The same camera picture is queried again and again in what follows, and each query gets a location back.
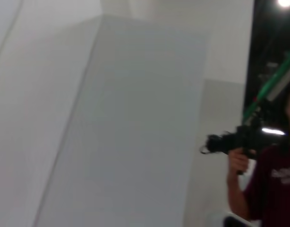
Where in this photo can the operator hand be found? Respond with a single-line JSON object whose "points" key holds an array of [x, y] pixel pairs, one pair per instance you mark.
{"points": [[238, 163]]}

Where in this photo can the long ceiling lamp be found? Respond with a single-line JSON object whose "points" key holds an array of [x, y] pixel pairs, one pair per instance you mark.
{"points": [[272, 131]]}

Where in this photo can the person in dark red shirt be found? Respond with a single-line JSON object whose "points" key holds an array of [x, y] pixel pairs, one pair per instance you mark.
{"points": [[272, 201]]}

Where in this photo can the green metal beam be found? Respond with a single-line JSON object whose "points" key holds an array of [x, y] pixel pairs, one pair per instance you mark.
{"points": [[272, 82]]}

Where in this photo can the round ceiling lamp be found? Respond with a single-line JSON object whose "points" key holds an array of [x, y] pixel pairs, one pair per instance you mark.
{"points": [[285, 2]]}

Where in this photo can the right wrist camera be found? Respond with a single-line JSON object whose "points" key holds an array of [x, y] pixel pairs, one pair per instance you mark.
{"points": [[237, 222]]}

